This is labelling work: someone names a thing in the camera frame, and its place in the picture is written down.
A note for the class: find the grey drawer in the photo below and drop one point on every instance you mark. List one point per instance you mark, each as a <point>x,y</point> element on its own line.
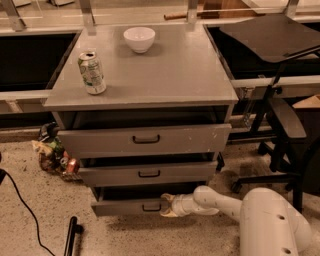
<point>145,141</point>
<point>136,200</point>
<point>147,174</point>

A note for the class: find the grey drawer cabinet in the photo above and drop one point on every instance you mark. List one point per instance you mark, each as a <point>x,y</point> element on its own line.
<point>179,81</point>

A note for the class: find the grey top drawer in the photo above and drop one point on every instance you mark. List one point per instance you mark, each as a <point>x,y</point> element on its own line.
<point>145,141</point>

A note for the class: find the grey bottom drawer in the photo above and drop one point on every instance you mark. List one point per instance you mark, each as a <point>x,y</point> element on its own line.
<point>136,200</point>

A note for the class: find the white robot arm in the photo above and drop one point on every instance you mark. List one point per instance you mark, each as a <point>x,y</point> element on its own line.
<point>269,224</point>

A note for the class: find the green white soda can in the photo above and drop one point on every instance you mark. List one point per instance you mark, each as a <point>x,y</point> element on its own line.
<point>91,71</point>

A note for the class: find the wooden rolling pin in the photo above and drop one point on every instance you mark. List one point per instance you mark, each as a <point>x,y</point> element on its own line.
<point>174,16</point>

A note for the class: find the white ceramic bowl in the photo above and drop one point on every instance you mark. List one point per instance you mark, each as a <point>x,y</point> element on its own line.
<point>139,39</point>

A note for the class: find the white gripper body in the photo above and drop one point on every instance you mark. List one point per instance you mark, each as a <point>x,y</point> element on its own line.
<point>179,205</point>

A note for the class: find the black office chair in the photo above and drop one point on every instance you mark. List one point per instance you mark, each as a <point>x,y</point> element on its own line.
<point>278,39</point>

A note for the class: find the grey middle drawer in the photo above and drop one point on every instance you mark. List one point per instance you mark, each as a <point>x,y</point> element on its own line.
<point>147,174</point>

